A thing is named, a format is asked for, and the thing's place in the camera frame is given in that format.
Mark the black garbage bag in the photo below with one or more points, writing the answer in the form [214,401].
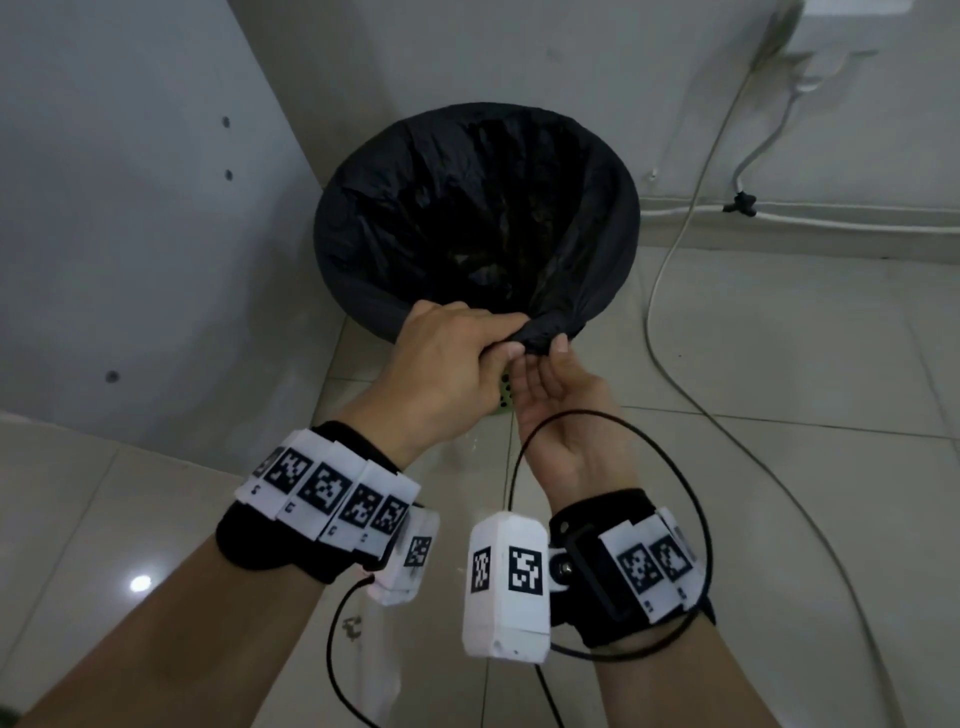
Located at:
[465,217]

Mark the white stained desk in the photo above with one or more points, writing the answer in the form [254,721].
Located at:
[135,225]

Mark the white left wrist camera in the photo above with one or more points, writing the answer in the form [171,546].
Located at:
[405,559]

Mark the person's right hand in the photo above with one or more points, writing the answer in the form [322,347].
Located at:
[570,435]

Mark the small floor scrap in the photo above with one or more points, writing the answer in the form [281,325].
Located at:
[352,627]

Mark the person's right forearm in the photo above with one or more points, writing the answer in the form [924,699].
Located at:
[682,682]

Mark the right wrist marker band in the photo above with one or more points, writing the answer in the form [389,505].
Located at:
[637,570]

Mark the green perforated waste basket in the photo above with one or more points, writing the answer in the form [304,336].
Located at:
[508,394]

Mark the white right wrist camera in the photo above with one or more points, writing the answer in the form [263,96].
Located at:
[506,592]

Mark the white wall socket adapter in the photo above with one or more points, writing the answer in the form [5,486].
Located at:
[840,22]

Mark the person's left forearm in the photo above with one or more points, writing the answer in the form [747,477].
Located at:
[172,645]

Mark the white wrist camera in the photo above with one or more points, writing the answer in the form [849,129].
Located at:
[506,592]
[405,559]

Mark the person's left hand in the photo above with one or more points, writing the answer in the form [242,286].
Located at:
[435,367]

